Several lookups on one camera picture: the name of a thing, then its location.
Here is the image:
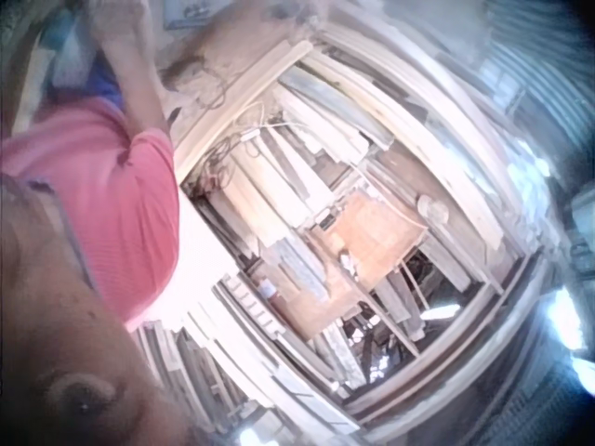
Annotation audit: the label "brown wooden table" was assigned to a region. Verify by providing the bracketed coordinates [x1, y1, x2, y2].
[273, 192, 429, 340]

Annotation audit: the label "person's legs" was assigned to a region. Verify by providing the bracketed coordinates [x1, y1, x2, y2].
[48, 46, 126, 111]

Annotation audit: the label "heap of wooden planks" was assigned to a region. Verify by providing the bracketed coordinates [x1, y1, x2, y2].
[204, 59, 466, 298]

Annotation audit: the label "round white disc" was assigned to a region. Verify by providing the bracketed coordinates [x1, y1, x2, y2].
[416, 194, 450, 225]

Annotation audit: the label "stack of wooden frames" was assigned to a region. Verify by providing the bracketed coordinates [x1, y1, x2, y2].
[134, 273, 373, 438]

